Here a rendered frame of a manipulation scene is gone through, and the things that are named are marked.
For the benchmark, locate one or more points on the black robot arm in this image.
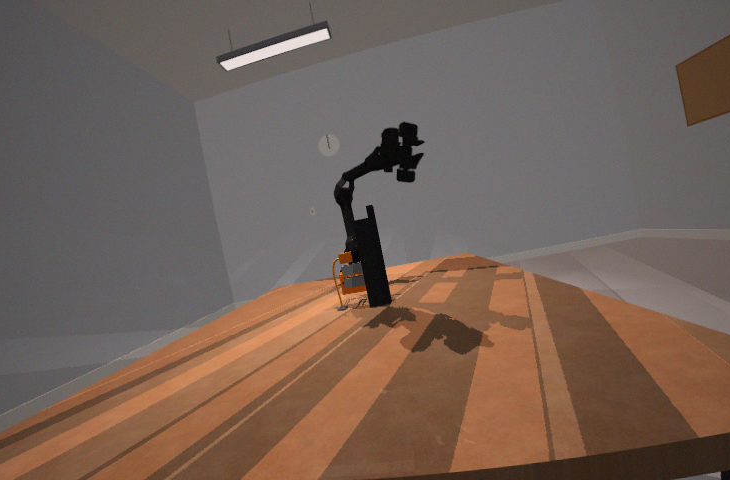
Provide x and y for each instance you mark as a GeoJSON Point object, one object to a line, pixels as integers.
{"type": "Point", "coordinates": [375, 161]}

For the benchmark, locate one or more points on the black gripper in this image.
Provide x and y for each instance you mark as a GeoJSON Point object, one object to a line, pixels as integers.
{"type": "Point", "coordinates": [404, 153]}

